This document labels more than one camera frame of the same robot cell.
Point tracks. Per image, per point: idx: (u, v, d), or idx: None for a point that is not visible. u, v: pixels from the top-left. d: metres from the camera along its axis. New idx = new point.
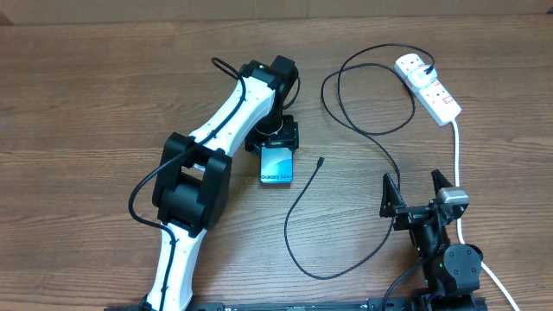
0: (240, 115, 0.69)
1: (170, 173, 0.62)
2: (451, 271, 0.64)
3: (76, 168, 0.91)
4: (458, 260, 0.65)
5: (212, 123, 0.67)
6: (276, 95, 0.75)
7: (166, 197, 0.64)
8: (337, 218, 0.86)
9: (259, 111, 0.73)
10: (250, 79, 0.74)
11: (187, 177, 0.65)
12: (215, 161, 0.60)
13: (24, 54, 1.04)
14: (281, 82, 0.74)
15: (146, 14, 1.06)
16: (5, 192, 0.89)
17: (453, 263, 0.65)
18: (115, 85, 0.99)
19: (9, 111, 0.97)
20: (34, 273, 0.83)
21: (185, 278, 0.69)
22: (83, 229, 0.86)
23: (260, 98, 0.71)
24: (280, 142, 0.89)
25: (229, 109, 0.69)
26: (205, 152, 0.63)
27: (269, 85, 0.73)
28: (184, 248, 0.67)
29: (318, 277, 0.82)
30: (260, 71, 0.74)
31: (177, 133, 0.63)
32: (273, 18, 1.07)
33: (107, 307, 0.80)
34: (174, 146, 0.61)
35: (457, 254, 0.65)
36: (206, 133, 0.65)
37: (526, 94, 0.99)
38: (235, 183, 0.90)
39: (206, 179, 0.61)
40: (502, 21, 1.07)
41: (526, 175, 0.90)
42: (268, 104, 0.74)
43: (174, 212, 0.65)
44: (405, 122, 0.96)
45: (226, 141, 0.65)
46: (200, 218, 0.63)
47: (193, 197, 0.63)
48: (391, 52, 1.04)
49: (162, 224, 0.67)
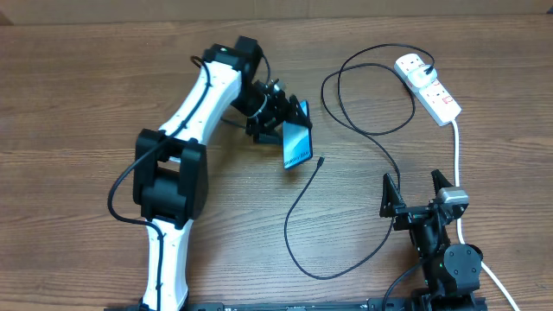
0: (207, 101, 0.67)
1: (146, 169, 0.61)
2: (451, 270, 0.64)
3: (76, 168, 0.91)
4: (458, 260, 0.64)
5: (181, 114, 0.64)
6: (243, 77, 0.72)
7: (146, 194, 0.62)
8: (337, 218, 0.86)
9: (227, 96, 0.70)
10: (212, 63, 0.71)
11: (165, 170, 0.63)
12: (188, 153, 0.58)
13: (24, 54, 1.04)
14: (245, 62, 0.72)
15: (146, 14, 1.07)
16: (5, 192, 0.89)
17: (453, 263, 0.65)
18: (115, 85, 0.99)
19: (9, 111, 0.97)
20: (34, 273, 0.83)
21: (178, 272, 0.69)
22: (82, 229, 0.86)
23: (226, 82, 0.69)
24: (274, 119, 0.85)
25: (194, 98, 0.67)
26: (178, 143, 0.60)
27: (233, 67, 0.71)
28: (173, 242, 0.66)
29: (318, 277, 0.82)
30: (224, 54, 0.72)
31: (145, 129, 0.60)
32: (273, 17, 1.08)
33: (108, 307, 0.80)
34: (143, 142, 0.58)
35: (457, 253, 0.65)
36: (175, 124, 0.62)
37: (526, 94, 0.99)
38: (232, 181, 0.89)
39: (184, 172, 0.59)
40: (502, 20, 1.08)
41: (526, 175, 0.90)
42: (235, 87, 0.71)
43: (156, 207, 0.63)
44: (405, 122, 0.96)
45: (198, 130, 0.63)
46: (183, 209, 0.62)
47: (173, 191, 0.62)
48: (391, 52, 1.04)
49: (147, 220, 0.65)
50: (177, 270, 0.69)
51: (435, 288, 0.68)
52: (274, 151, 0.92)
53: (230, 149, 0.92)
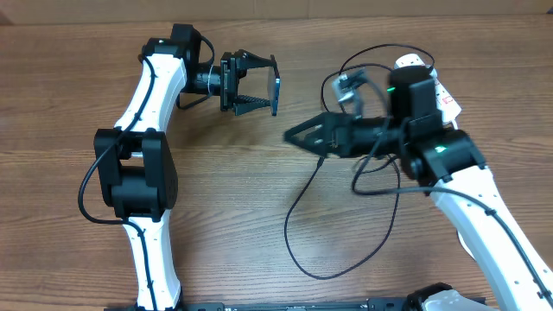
0: (155, 92, 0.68)
1: (110, 168, 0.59)
2: (399, 85, 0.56)
3: (75, 168, 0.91)
4: (428, 92, 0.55)
5: (133, 108, 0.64)
6: (186, 64, 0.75)
7: (115, 194, 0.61)
8: (338, 218, 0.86)
9: (174, 84, 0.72)
10: (154, 56, 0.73)
11: (130, 168, 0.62)
12: (148, 142, 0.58)
13: (25, 54, 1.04)
14: (186, 48, 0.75)
15: (146, 15, 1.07)
16: (5, 192, 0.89)
17: (422, 97, 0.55)
18: (114, 85, 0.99)
19: (9, 111, 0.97)
20: (34, 273, 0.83)
21: (168, 267, 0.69)
22: (83, 229, 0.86)
23: (171, 71, 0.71)
24: (229, 72, 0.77)
25: (143, 89, 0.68)
26: (136, 136, 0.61)
27: (174, 56, 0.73)
28: (154, 236, 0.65)
29: (318, 277, 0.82)
30: (162, 46, 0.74)
31: (100, 129, 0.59)
32: (273, 18, 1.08)
33: (108, 307, 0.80)
34: (100, 142, 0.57)
35: (427, 81, 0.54)
36: (129, 118, 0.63)
37: (526, 94, 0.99)
38: (228, 180, 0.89)
39: (148, 164, 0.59)
40: (502, 20, 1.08)
41: (527, 175, 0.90)
42: (180, 75, 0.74)
43: (130, 205, 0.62)
44: None
45: (153, 118, 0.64)
46: (156, 200, 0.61)
47: (141, 185, 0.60)
48: (391, 52, 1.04)
49: (123, 221, 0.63)
50: (165, 264, 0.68)
51: (427, 153, 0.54)
52: (273, 152, 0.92)
53: (230, 149, 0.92)
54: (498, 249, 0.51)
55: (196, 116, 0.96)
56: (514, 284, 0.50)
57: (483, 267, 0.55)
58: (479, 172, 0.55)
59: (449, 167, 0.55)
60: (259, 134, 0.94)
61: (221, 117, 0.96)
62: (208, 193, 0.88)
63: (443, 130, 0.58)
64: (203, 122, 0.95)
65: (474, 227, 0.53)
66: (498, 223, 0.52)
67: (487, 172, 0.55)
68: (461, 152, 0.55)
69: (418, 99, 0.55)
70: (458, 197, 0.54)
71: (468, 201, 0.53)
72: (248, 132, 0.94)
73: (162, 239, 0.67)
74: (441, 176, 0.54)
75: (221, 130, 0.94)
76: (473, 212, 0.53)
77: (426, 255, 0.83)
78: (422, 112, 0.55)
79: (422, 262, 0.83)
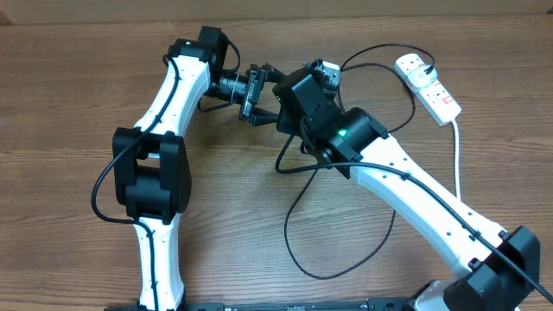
0: (178, 96, 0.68)
1: (126, 168, 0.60)
2: (285, 92, 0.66)
3: (76, 168, 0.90)
4: (307, 89, 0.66)
5: (155, 109, 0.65)
6: (211, 67, 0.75)
7: (129, 193, 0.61)
8: (337, 218, 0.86)
9: (198, 86, 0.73)
10: (180, 57, 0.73)
11: (145, 168, 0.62)
12: (167, 146, 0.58)
13: (24, 54, 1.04)
14: (212, 53, 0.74)
15: (146, 15, 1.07)
16: (5, 192, 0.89)
17: (306, 92, 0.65)
18: (114, 85, 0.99)
19: (9, 111, 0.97)
20: (34, 273, 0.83)
21: (173, 268, 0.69)
22: (83, 229, 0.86)
23: (195, 74, 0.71)
24: (254, 85, 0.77)
25: (167, 91, 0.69)
26: (155, 138, 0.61)
27: (200, 60, 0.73)
28: (162, 238, 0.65)
29: (318, 277, 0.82)
30: (187, 47, 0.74)
31: (120, 128, 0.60)
32: (273, 18, 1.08)
33: (108, 307, 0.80)
34: (119, 141, 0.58)
35: (302, 81, 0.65)
36: (149, 120, 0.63)
37: (526, 93, 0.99)
38: (227, 180, 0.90)
39: (164, 167, 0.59)
40: (502, 20, 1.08)
41: (526, 175, 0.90)
42: (204, 78, 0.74)
43: (142, 205, 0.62)
44: (405, 121, 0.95)
45: (173, 122, 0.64)
46: (168, 204, 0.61)
47: (155, 187, 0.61)
48: (391, 52, 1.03)
49: (133, 221, 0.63)
50: (171, 266, 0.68)
51: (333, 142, 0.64)
52: (273, 152, 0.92)
53: (231, 149, 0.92)
54: (425, 211, 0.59)
55: (196, 116, 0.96)
56: (448, 235, 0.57)
57: (424, 235, 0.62)
58: (384, 142, 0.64)
59: (355, 149, 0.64)
60: (260, 135, 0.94)
61: (223, 117, 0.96)
62: (208, 193, 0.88)
63: (339, 115, 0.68)
64: (204, 122, 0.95)
65: (401, 197, 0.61)
66: (414, 182, 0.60)
67: (391, 139, 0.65)
68: (361, 130, 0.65)
69: (303, 97, 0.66)
70: (373, 171, 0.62)
71: (384, 173, 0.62)
72: (249, 133, 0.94)
73: (169, 241, 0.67)
74: (350, 157, 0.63)
75: (223, 130, 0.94)
76: (390, 178, 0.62)
77: (426, 256, 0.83)
78: (312, 107, 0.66)
79: (421, 262, 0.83)
